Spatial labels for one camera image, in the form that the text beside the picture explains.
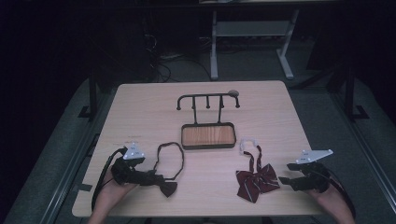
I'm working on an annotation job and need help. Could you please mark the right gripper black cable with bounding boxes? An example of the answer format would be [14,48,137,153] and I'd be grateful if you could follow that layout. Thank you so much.
[325,169,358,218]

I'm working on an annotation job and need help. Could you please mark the metal floor rail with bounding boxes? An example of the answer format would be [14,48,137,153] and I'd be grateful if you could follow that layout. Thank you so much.
[328,91,396,208]
[38,88,118,224]

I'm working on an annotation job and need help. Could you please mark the person's left hand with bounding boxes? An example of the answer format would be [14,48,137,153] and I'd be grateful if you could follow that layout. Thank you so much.
[99,172,138,207]

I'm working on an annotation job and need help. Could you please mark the person's right hand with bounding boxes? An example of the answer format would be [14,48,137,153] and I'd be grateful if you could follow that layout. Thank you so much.
[307,183,347,217]

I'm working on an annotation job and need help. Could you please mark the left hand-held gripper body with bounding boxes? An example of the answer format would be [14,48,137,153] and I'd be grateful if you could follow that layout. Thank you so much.
[110,142,147,187]

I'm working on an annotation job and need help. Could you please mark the grey metal desk frame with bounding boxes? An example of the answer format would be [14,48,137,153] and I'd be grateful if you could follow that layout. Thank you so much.
[209,8,301,81]

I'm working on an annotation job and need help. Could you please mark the black hook rack wooden tray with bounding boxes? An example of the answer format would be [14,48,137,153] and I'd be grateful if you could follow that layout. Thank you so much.
[176,92,241,151]

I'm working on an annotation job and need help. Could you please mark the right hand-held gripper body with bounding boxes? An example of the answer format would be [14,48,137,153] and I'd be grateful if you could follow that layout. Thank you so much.
[295,148,334,193]

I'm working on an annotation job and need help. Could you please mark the black metal stand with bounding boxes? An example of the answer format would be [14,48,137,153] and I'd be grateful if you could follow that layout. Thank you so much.
[344,64,371,121]
[78,66,100,121]

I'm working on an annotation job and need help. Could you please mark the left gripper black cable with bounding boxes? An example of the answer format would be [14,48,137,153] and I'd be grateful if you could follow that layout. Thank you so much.
[91,147,129,213]

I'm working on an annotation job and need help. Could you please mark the black floor cables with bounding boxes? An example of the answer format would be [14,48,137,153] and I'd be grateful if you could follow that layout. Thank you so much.
[141,18,216,83]

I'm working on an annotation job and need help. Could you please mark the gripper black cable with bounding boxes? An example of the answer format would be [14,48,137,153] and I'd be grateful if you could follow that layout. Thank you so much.
[325,169,358,218]
[91,147,129,213]

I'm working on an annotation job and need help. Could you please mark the black bow tie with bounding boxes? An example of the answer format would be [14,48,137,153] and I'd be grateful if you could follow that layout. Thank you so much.
[153,141,185,199]

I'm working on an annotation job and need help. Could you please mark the red striped bow tie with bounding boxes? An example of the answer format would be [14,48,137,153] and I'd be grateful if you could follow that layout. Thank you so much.
[234,137,281,204]

